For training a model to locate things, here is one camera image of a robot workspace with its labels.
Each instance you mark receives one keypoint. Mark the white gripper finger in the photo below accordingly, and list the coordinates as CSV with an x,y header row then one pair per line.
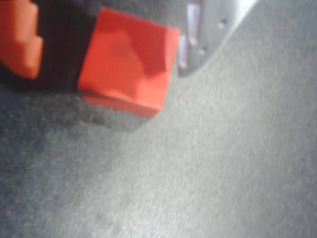
x,y
205,37

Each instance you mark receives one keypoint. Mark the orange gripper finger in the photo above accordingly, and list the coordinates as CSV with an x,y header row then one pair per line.
x,y
19,42

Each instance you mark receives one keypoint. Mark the red cube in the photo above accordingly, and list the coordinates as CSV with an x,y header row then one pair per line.
x,y
123,64

